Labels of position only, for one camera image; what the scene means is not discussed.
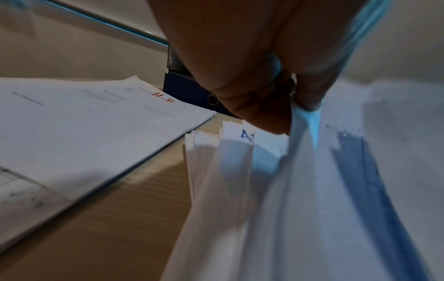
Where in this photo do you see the unsorted pile of papers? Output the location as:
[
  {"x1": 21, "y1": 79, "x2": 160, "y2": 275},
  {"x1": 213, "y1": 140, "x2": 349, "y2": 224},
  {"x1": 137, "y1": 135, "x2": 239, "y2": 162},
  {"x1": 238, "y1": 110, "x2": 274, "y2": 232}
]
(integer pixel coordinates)
[{"x1": 183, "y1": 119, "x2": 290, "y2": 198}]

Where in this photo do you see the H.R. paper stack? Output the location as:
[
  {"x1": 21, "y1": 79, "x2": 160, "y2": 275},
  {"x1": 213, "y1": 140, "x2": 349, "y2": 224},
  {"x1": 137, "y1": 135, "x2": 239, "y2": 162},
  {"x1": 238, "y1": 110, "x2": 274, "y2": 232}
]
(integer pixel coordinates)
[{"x1": 0, "y1": 75, "x2": 218, "y2": 253}]

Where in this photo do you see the clear teal plastic strip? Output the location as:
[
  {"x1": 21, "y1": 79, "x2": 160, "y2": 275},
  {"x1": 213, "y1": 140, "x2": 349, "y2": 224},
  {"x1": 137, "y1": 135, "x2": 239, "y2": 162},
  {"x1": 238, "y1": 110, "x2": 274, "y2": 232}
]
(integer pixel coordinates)
[{"x1": 48, "y1": 0, "x2": 171, "y2": 46}]

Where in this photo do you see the person's left hand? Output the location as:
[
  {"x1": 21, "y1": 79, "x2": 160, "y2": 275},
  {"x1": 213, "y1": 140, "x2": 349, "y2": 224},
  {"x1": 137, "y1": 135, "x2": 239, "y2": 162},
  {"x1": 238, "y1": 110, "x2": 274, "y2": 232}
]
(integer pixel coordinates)
[{"x1": 145, "y1": 0, "x2": 393, "y2": 135}]

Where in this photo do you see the round wooden table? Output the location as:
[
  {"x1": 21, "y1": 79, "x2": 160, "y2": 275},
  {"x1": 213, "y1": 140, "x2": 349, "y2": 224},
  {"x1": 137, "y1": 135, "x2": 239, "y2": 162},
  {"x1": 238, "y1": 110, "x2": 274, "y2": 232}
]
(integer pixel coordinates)
[{"x1": 0, "y1": 109, "x2": 226, "y2": 281}]

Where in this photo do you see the thin white letter sheet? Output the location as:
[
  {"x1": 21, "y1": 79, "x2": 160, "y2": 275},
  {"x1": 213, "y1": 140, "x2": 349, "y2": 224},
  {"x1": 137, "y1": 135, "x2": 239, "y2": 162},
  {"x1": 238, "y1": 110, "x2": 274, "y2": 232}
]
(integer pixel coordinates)
[{"x1": 163, "y1": 76, "x2": 444, "y2": 281}]

